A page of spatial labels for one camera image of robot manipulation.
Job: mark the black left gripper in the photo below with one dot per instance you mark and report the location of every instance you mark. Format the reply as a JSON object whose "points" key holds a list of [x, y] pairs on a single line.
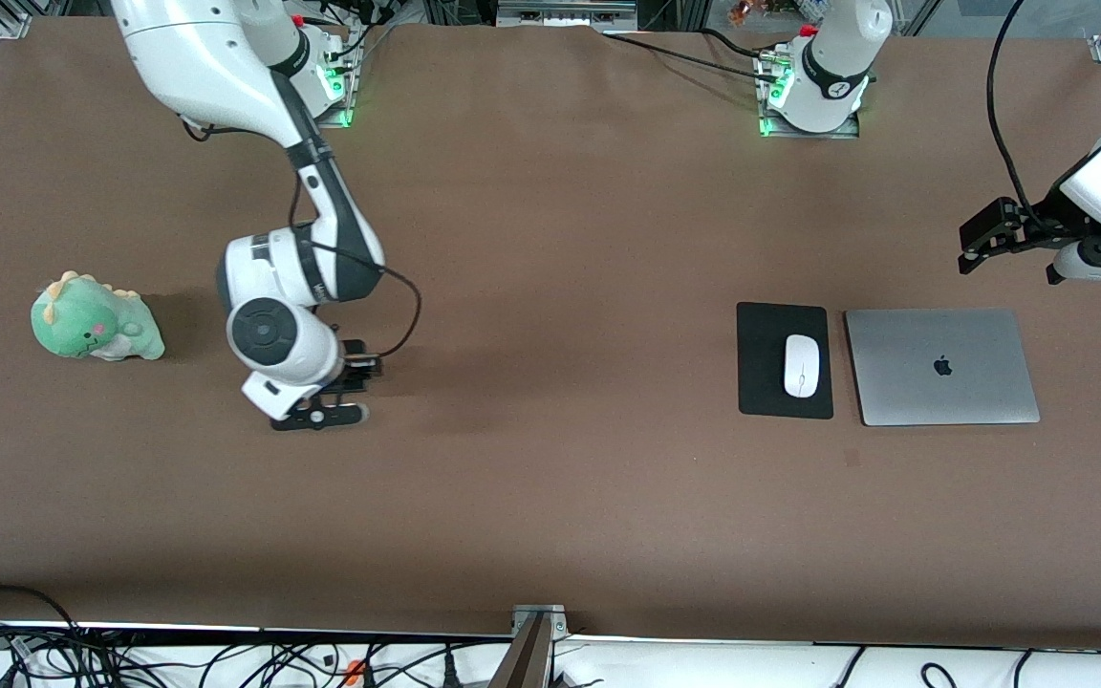
{"points": [[1041, 223]]}

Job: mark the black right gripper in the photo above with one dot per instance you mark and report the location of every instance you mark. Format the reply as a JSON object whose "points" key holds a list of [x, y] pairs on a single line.
{"points": [[352, 367]]}

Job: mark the white computer mouse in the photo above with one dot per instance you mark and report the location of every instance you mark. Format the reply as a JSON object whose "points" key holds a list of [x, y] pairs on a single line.
{"points": [[801, 364]]}

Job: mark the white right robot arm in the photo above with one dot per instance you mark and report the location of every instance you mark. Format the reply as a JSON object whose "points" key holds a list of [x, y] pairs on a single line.
{"points": [[254, 258]]}

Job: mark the black mouse pad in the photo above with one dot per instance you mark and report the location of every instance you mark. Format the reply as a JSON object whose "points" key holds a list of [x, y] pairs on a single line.
{"points": [[761, 361]]}

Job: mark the silver laptop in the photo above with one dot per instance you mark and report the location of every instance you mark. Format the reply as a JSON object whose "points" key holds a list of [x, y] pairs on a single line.
{"points": [[942, 366]]}

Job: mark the green dinosaur plush toy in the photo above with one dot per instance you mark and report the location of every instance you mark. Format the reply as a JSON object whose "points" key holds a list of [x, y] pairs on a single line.
{"points": [[92, 320]]}

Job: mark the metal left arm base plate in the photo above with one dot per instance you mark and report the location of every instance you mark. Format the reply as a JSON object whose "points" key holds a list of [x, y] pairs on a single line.
{"points": [[852, 126]]}

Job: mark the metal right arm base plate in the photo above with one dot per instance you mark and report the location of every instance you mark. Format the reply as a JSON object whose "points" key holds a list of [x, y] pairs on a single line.
{"points": [[338, 100]]}

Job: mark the metal table edge bracket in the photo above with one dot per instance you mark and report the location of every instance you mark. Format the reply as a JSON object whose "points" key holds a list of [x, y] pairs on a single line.
{"points": [[536, 640]]}

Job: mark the aluminium frame rail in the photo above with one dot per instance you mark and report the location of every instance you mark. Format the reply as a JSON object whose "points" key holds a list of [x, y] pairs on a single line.
{"points": [[565, 11]]}

